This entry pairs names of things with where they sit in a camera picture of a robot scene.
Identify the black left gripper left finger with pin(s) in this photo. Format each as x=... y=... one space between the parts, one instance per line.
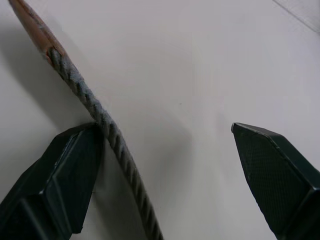
x=57 y=180

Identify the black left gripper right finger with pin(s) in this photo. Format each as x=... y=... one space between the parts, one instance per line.
x=280 y=180

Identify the grey braided belt brown tip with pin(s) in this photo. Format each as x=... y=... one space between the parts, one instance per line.
x=100 y=112

